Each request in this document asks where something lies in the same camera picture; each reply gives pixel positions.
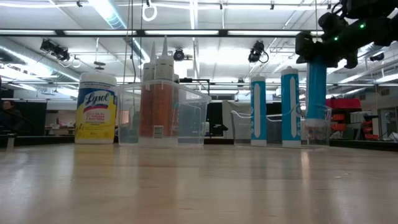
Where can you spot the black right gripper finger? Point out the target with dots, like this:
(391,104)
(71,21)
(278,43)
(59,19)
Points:
(304,46)

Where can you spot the blue white silicone tube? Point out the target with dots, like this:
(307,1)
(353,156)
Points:
(284,109)
(262,109)
(316,93)

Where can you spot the orange white sealant tube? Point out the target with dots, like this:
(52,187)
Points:
(147,105)
(163,102)

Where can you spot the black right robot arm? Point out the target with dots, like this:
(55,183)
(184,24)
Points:
(382,28)

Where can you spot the Lysol wipes canister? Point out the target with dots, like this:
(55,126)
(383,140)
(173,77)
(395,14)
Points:
(96,118)

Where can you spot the red storage bins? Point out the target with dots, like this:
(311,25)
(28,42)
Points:
(342,103)

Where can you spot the orange storage bin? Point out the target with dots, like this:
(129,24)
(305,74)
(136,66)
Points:
(339,117)

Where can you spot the clear plastic bin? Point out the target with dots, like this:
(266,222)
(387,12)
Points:
(192,118)
(242,124)

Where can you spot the small clear plastic container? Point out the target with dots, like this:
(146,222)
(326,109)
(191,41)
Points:
(228,121)

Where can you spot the black ceiling fixture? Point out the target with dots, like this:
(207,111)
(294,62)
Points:
(99,63)

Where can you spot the black ceiling device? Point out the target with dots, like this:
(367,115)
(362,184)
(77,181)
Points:
(57,51)

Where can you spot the person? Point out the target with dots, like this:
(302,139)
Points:
(9,116)

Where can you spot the black table edge rail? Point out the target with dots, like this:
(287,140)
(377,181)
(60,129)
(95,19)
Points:
(43,140)
(363,145)

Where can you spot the black rear frame bar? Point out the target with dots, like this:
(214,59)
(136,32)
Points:
(192,80)

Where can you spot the round black overhead camera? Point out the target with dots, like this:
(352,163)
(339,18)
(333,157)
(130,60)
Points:
(178,55)

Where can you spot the overhead frame bar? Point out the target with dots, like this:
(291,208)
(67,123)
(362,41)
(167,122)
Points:
(140,32)

